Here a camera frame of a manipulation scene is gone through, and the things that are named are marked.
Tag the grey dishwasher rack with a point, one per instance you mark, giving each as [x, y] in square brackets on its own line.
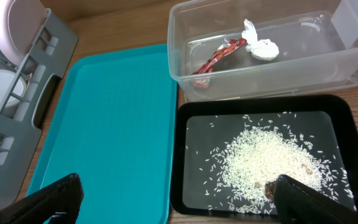
[24, 100]

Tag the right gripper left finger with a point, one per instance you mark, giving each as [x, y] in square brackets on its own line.
[58, 202]

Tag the teal plastic tray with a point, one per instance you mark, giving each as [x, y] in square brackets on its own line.
[114, 127]

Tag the white rice pile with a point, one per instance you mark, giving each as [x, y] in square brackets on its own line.
[230, 160]

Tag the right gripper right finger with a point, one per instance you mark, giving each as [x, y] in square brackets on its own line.
[297, 203]

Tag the clear plastic bin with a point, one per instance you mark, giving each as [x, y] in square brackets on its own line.
[317, 42]

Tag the red snack wrapper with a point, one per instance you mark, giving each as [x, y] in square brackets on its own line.
[226, 48]

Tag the white tissue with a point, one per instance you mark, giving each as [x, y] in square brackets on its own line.
[261, 49]

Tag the brown food scrap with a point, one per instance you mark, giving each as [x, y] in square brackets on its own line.
[270, 189]

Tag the black tray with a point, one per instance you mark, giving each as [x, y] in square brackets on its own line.
[338, 110]

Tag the large white plate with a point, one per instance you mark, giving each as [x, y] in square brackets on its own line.
[20, 21]

